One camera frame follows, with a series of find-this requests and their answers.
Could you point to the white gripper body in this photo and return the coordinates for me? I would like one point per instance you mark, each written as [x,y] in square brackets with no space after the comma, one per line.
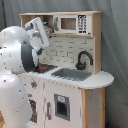
[37,35]

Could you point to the white microwave door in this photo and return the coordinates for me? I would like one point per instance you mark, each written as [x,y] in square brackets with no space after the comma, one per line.
[73,24]

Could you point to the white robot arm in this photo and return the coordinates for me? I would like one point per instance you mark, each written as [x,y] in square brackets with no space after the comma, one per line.
[20,48]

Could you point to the wooden toy kitchen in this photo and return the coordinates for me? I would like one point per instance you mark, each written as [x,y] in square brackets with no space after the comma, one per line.
[87,98]

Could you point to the black toy stovetop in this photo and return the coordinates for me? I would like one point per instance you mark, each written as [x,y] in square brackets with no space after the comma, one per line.
[44,68]

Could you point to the grey toy sink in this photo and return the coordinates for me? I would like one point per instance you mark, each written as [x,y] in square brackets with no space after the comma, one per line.
[72,74]

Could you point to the black toy faucet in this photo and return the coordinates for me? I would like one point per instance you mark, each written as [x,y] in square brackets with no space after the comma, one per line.
[81,64]

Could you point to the grey ice dispenser panel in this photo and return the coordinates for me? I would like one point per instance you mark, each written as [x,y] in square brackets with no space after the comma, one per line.
[62,107]

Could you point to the grey cabinet door handle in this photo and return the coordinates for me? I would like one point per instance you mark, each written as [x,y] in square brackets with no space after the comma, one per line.
[49,111]

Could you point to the oven door with handle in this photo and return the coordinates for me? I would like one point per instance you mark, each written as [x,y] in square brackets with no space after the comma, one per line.
[34,111]

